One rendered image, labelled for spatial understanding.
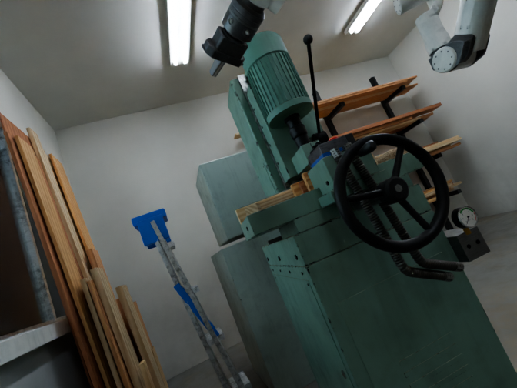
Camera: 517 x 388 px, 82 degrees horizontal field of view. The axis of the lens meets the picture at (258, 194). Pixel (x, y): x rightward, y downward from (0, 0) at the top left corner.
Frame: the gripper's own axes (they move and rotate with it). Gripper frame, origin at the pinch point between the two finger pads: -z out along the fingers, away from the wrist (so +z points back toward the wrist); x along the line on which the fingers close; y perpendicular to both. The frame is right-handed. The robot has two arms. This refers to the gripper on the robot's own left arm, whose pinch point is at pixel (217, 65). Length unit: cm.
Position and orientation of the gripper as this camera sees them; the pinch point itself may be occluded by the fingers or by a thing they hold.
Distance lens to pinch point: 92.2
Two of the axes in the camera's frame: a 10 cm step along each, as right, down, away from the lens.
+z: 5.5, -5.6, -6.2
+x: 7.5, 0.0, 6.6
